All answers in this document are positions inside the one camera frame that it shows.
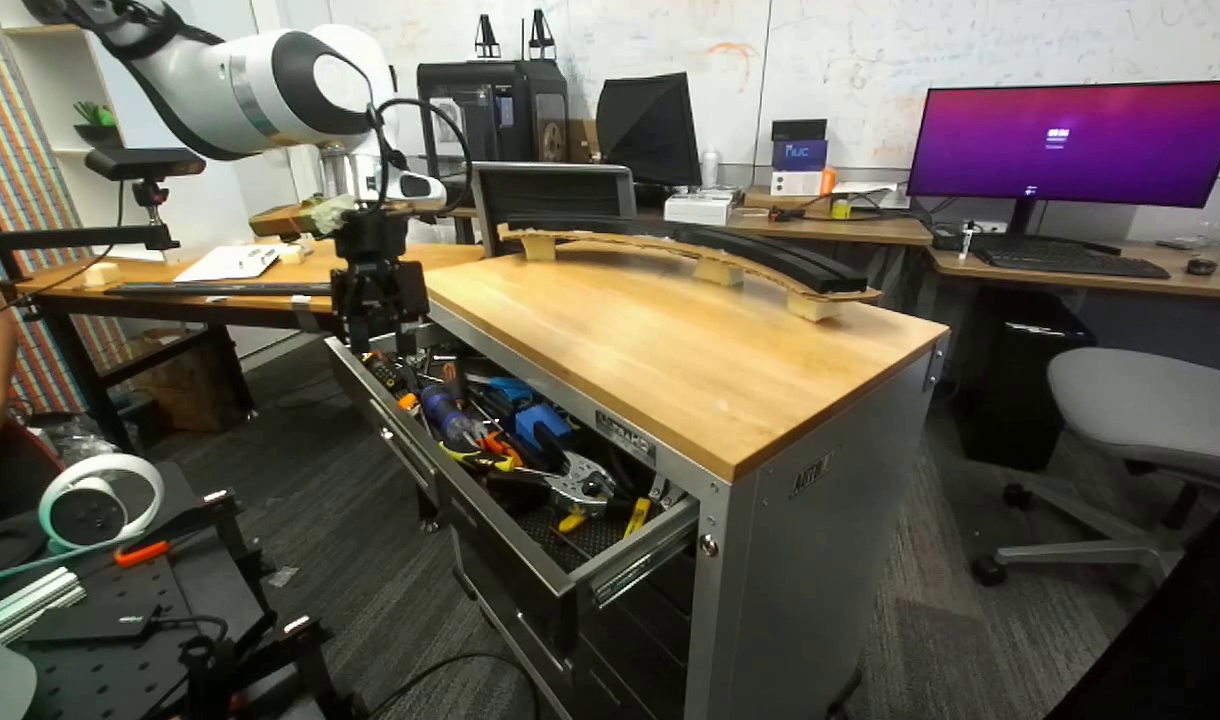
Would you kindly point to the grey metal tool drawer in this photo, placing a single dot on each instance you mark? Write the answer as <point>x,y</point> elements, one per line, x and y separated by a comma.
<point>501,533</point>

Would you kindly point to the blue cardboard box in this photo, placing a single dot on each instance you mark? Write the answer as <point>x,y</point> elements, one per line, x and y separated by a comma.
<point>798,147</point>

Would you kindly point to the purple screen computer monitor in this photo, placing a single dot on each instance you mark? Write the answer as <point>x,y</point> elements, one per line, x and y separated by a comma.
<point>1073,143</point>

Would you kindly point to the black stereo camera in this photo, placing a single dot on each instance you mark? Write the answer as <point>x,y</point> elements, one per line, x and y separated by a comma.
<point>143,160</point>

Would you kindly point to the black computer tower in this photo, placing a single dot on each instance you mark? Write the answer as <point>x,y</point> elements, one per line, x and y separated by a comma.
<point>1022,386</point>

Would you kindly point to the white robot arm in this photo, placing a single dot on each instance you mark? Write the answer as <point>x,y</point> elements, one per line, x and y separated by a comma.
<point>234,84</point>

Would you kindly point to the blue rectangular box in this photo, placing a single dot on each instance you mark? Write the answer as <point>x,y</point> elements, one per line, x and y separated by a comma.
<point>547,426</point>

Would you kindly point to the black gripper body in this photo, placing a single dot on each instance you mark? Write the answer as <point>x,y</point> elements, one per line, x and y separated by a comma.
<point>376,285</point>

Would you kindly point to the black angled monitor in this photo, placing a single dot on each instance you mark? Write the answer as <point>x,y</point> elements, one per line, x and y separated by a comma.
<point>650,126</point>

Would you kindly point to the curved wooden track piece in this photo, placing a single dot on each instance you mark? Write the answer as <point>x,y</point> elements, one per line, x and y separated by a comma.
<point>713,262</point>

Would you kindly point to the silver metal clamp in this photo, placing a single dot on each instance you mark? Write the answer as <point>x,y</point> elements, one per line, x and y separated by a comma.
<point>584,481</point>

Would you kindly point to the white tape roll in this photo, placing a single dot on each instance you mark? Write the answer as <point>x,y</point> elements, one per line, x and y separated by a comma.
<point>100,469</point>

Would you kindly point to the white paper sheet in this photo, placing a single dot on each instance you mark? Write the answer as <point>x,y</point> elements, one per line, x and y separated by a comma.
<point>229,262</point>

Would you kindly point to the black optical breadboard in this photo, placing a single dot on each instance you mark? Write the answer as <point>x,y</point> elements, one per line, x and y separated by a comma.
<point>114,654</point>

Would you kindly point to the silver aluminium bar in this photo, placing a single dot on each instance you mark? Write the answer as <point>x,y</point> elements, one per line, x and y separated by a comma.
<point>21,605</point>

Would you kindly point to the black keyboard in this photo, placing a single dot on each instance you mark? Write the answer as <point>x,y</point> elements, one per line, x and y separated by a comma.
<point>1070,258</point>

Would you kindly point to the black computer mouse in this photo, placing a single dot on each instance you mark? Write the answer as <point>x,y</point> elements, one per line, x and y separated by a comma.
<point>1202,266</point>

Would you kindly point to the white shelf unit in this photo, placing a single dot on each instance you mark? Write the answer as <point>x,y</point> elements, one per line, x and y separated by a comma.
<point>49,83</point>

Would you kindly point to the white small box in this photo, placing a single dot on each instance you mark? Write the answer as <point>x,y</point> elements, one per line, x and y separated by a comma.
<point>697,210</point>

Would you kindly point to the grey office chair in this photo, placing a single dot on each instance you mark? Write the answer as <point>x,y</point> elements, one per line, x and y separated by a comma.
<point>1155,406</point>

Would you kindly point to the long wooden computer desk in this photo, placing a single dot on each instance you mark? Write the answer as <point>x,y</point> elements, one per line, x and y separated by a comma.
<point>1103,281</point>

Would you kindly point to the black 3D printer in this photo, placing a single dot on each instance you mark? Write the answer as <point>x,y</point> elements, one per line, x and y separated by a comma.
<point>493,114</point>

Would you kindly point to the grey wood-topped tool cabinet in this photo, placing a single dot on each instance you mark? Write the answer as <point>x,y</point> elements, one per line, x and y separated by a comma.
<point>661,345</point>

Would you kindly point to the grey metal box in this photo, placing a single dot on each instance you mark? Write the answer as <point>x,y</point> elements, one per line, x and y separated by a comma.
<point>554,186</point>

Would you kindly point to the wooden black-framed side desk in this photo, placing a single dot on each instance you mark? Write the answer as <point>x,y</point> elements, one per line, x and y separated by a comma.
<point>128,281</point>

